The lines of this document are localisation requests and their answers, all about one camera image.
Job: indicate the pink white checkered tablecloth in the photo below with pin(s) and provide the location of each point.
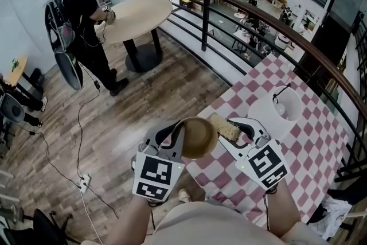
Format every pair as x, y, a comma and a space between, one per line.
309, 157

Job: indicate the white power strip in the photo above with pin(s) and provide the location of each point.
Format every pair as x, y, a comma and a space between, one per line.
85, 182

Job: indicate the small wooden side table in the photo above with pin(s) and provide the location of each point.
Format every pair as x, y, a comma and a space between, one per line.
20, 71

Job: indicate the beige loofah scrubber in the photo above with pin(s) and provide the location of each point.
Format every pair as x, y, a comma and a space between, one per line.
225, 127

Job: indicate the small green plant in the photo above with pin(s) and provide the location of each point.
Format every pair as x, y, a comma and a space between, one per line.
15, 64

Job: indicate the black chair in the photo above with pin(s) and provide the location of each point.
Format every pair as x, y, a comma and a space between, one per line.
43, 229

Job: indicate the person's beige clothing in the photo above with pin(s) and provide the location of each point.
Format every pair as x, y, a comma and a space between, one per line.
223, 226

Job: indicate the person's right forearm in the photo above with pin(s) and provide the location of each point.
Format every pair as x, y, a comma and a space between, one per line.
284, 209

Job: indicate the grey office chair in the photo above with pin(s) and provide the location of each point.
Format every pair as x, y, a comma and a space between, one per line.
11, 112

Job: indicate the person's beige shoe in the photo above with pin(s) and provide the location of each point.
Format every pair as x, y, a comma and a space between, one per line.
183, 195

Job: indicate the brown bowl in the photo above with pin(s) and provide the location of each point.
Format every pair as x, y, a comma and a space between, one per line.
200, 137

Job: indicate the white crumpled cloth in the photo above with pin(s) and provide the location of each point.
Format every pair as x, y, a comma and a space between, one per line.
332, 215

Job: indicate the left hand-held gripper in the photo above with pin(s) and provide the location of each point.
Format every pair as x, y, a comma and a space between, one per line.
156, 173

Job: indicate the round wooden table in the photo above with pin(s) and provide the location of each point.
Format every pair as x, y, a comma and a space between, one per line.
137, 17

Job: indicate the person's left forearm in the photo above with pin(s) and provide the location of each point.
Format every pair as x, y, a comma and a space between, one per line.
129, 223

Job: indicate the curved wood-topped black railing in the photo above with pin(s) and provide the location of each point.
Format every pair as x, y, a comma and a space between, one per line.
286, 34

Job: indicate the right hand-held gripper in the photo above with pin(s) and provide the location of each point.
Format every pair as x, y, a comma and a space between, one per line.
265, 165

